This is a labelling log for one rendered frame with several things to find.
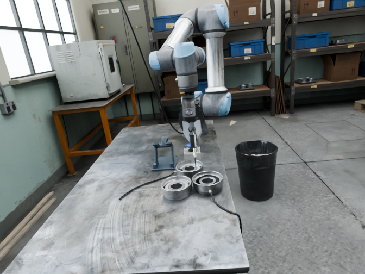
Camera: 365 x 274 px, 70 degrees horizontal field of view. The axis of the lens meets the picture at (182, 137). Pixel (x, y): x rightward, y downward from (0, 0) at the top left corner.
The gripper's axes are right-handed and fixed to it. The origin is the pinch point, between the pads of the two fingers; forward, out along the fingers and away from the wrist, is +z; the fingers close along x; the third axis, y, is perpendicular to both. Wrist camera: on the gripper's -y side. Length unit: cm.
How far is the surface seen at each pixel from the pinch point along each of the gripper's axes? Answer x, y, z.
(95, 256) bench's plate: 24, -45, 13
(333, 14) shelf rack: -195, 339, -49
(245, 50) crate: -69, 343, -14
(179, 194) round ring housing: 4.6, -22.3, 10.6
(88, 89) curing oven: 126, 189, 1
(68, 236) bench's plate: 36, -37, 13
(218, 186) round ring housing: -8.0, -18.9, 10.4
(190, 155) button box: 2.5, 6.1, 9.6
